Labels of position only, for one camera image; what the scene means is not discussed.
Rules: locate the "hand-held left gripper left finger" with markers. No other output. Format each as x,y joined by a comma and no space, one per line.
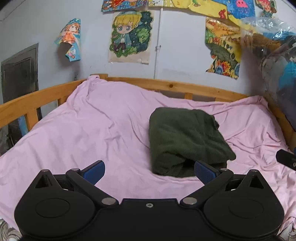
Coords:
93,172

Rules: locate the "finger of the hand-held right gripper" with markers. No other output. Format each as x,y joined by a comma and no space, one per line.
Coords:
285,157

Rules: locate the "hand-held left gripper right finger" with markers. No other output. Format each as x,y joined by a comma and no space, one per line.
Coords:
204,172

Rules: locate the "clear plastic bag of clothes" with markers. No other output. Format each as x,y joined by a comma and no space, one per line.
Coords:
279,69

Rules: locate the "pink bed sheet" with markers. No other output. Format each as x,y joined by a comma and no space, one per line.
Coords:
92,139

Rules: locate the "orange and blue cartoon poster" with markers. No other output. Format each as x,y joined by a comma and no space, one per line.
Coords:
124,4

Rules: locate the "wooden bed frame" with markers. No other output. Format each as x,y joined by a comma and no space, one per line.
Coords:
138,83

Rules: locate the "dark grey wall panel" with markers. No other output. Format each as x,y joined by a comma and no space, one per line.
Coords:
19,78

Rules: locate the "white wall pipe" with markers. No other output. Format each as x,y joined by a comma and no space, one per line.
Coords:
157,58

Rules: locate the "colourful landscape wall poster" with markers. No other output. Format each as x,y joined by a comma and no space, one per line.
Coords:
222,46

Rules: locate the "curled cartoon girl wall poster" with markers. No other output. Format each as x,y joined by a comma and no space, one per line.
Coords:
69,37

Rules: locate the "blond cartoon child wall poster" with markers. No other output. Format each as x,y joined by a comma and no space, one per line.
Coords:
129,34

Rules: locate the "small cartoon figure wall poster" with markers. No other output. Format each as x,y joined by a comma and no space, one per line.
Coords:
266,7

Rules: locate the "blue jellyfish wall poster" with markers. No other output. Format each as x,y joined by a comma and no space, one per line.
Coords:
240,9

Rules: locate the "yellow drawing wall poster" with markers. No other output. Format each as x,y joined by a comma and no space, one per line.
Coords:
203,8

